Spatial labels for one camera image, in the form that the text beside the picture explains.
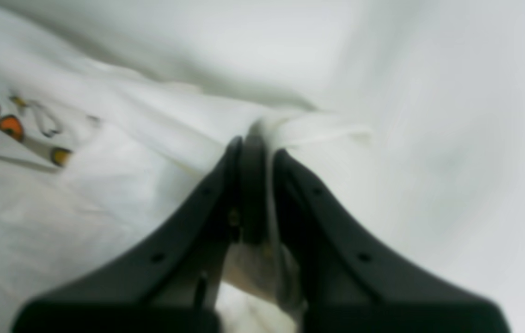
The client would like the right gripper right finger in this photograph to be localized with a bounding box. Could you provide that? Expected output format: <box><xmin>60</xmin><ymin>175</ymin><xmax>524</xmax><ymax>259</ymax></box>
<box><xmin>273</xmin><ymin>149</ymin><xmax>510</xmax><ymax>333</ymax></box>

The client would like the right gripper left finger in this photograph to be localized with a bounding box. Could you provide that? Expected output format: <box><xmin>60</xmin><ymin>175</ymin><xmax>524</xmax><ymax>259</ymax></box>
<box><xmin>12</xmin><ymin>136</ymin><xmax>266</xmax><ymax>333</ymax></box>

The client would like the white printed T-shirt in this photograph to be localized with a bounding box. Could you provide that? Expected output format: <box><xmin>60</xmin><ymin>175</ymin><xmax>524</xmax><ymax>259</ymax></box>
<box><xmin>0</xmin><ymin>7</ymin><xmax>372</xmax><ymax>333</ymax></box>

